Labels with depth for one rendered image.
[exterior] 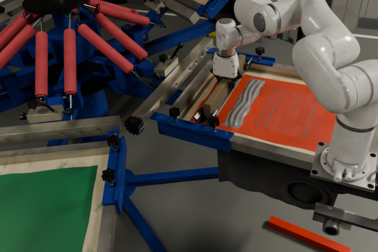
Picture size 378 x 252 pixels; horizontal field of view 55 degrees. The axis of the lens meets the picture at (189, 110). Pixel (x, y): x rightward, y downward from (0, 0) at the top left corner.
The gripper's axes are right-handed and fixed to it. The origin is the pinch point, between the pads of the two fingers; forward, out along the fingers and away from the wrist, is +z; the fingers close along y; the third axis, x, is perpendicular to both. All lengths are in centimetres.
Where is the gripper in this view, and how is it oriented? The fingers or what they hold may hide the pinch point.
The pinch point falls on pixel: (226, 84)
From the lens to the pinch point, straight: 155.6
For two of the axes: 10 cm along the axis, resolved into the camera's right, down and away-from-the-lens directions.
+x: 4.4, -5.8, 6.9
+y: 9.0, 2.1, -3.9
